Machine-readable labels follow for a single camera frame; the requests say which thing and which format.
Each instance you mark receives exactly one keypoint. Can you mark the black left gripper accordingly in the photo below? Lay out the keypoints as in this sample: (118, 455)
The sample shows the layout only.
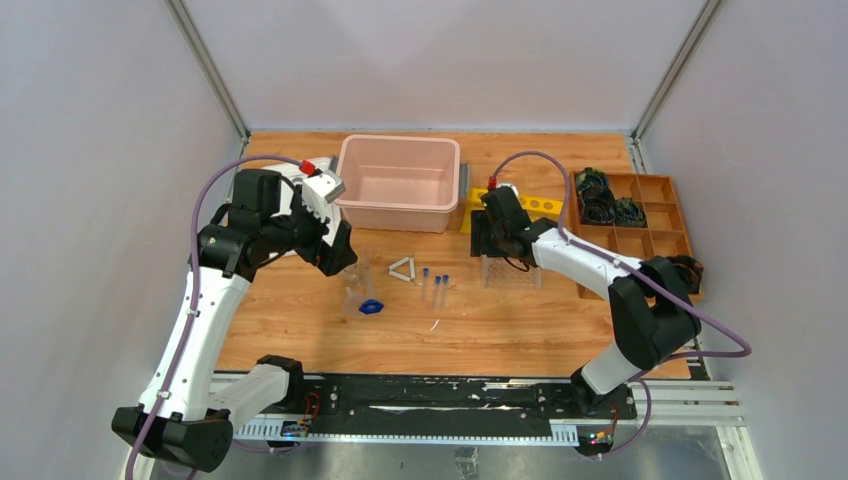
(333, 248)

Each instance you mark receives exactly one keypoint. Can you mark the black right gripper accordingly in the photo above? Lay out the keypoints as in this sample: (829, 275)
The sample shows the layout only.
(481, 224)

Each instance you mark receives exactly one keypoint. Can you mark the blue capped vial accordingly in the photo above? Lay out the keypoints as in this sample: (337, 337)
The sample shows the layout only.
(437, 287)
(444, 290)
(424, 282)

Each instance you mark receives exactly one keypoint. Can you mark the white clay pipe triangle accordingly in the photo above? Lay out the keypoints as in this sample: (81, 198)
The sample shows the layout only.
(404, 269)

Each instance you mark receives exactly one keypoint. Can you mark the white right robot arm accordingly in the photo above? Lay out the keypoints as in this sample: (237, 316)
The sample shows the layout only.
(650, 308)

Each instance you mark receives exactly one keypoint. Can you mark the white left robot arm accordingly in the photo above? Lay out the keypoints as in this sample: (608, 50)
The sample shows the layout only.
(177, 418)

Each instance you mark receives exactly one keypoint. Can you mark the small clear glass beaker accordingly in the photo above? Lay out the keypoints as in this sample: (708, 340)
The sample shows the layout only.
(352, 276)

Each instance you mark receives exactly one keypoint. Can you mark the yellow test tube rack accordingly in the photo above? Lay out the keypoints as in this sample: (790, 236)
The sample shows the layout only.
(537, 207)

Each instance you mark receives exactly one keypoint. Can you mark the pink plastic bin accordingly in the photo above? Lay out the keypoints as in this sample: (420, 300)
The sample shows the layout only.
(399, 183)

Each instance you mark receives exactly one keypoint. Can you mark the blue floral rolled tie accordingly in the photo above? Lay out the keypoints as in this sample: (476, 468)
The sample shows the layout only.
(590, 178)

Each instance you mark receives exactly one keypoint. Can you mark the dark rolled tie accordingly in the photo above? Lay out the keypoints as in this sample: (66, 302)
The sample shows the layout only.
(596, 206)

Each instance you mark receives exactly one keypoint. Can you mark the green floral rolled tie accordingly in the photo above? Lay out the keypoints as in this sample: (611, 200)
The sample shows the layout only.
(629, 213)

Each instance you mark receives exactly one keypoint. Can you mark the wooden compartment organizer tray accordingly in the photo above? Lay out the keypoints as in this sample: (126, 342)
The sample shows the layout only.
(666, 233)

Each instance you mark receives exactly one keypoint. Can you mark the black rolled belt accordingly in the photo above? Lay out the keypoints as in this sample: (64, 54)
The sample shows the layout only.
(690, 270)

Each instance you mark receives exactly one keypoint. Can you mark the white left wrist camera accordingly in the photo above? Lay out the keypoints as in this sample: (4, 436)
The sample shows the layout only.
(321, 187)

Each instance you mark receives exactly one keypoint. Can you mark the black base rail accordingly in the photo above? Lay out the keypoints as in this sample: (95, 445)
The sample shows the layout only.
(448, 410)

